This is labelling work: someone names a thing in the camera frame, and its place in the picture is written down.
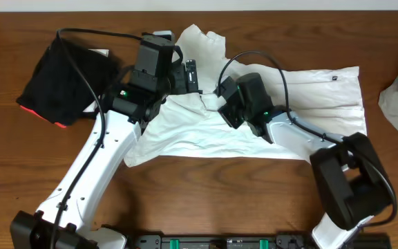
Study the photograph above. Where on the red garment edge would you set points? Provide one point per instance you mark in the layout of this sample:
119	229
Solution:
39	116

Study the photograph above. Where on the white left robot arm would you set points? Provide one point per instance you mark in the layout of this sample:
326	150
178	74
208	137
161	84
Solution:
64	219

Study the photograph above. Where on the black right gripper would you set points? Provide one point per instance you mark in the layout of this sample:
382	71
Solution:
228	115

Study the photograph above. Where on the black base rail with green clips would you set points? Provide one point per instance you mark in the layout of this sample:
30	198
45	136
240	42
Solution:
278	241

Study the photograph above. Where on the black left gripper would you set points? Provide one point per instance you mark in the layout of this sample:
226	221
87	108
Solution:
191	77

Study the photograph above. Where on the white Puma t-shirt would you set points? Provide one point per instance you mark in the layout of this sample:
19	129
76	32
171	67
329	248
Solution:
189	125

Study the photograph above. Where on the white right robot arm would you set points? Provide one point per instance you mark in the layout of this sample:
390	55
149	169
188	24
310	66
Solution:
352	184

